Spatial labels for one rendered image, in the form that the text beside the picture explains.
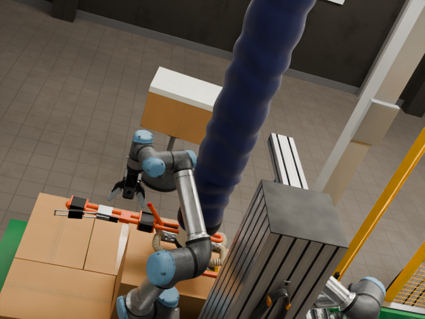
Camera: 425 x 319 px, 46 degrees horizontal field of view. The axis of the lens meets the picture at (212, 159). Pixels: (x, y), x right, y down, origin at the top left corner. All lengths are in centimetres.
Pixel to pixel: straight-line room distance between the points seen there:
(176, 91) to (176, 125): 30
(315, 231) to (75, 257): 196
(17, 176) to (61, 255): 150
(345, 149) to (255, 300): 208
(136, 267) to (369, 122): 176
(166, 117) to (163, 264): 261
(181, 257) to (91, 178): 293
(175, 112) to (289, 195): 269
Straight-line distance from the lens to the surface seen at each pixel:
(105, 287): 309
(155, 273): 179
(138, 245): 279
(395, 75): 337
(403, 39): 331
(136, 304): 206
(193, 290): 268
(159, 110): 422
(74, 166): 474
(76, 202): 257
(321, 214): 161
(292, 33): 196
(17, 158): 475
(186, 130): 427
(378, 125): 346
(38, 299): 300
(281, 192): 161
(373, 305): 218
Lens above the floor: 291
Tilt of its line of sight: 33 degrees down
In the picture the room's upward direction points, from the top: 21 degrees clockwise
